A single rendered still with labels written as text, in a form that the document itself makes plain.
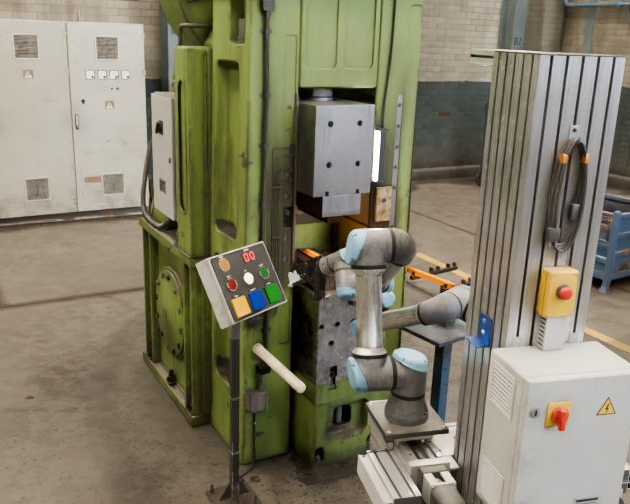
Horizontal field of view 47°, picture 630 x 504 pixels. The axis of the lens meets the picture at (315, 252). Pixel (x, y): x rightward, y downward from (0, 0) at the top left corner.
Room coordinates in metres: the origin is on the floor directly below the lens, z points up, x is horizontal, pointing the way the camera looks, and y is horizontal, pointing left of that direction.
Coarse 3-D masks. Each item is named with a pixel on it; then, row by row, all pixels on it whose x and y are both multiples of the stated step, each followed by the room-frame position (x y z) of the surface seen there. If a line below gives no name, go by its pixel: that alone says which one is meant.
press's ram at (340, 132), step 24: (312, 120) 3.15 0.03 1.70; (336, 120) 3.17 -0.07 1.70; (360, 120) 3.25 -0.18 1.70; (312, 144) 3.14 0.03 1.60; (336, 144) 3.17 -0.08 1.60; (360, 144) 3.24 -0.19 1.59; (312, 168) 3.13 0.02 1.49; (336, 168) 3.18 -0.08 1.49; (360, 168) 3.24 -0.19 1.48; (312, 192) 3.13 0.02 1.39; (336, 192) 3.18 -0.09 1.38; (360, 192) 3.24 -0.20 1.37
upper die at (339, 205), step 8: (296, 192) 3.37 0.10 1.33; (296, 200) 3.36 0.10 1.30; (304, 200) 3.29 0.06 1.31; (312, 200) 3.23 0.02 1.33; (320, 200) 3.16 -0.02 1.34; (328, 200) 3.16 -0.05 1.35; (336, 200) 3.18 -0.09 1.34; (344, 200) 3.20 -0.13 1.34; (352, 200) 3.22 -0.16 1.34; (304, 208) 3.29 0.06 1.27; (312, 208) 3.22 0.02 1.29; (320, 208) 3.16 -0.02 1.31; (328, 208) 3.16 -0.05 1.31; (336, 208) 3.18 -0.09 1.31; (344, 208) 3.20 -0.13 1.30; (352, 208) 3.22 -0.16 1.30; (320, 216) 3.16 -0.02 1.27; (328, 216) 3.16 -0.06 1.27
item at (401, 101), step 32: (384, 0) 3.45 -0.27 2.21; (416, 0) 3.53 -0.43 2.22; (384, 32) 3.45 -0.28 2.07; (416, 32) 3.55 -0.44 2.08; (384, 64) 3.46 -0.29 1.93; (416, 64) 3.55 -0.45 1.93; (352, 96) 3.63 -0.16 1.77; (384, 96) 3.46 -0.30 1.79; (416, 96) 3.56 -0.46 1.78; (352, 224) 3.58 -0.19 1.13; (384, 224) 3.48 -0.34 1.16
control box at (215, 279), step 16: (224, 256) 2.77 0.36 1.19; (240, 256) 2.83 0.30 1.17; (256, 256) 2.90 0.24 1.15; (208, 272) 2.70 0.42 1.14; (224, 272) 2.72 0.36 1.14; (240, 272) 2.79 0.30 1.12; (256, 272) 2.85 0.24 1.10; (272, 272) 2.92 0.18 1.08; (208, 288) 2.70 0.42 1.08; (224, 288) 2.68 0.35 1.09; (240, 288) 2.74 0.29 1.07; (256, 288) 2.80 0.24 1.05; (224, 304) 2.65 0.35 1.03; (272, 304) 2.82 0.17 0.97; (224, 320) 2.65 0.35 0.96; (240, 320) 2.65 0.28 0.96
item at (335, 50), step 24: (312, 0) 3.27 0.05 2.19; (336, 0) 3.33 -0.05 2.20; (360, 0) 3.39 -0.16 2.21; (312, 24) 3.28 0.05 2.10; (336, 24) 3.33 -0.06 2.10; (360, 24) 3.40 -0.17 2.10; (312, 48) 3.28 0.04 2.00; (336, 48) 3.33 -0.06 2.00; (360, 48) 3.40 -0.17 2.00; (312, 72) 3.27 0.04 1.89; (336, 72) 3.33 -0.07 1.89; (360, 72) 3.39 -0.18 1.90
